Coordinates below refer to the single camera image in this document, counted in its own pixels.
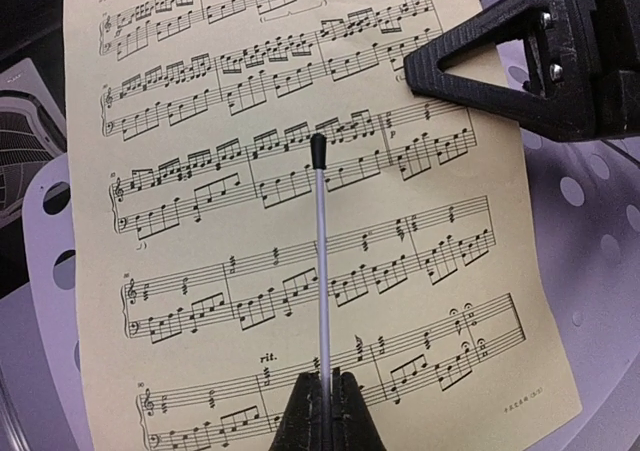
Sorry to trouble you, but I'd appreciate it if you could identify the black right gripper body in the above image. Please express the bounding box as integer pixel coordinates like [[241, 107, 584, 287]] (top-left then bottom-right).
[[587, 0, 639, 139]]

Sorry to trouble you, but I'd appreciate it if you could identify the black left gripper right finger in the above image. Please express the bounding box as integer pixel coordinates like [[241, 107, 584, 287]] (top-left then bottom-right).
[[331, 369, 386, 451]]

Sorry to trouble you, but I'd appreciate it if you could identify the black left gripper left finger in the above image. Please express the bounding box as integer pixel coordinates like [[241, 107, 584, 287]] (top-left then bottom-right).
[[269, 372, 324, 451]]

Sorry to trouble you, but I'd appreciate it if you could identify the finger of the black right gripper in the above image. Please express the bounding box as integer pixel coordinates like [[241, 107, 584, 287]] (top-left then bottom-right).
[[404, 0, 599, 141]]

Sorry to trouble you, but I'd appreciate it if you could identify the white perforated music stand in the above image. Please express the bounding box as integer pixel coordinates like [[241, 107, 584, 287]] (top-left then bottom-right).
[[22, 0, 640, 451]]

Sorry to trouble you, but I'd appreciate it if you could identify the yellow sheet music page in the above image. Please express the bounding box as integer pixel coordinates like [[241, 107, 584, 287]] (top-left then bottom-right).
[[62, 0, 584, 451]]

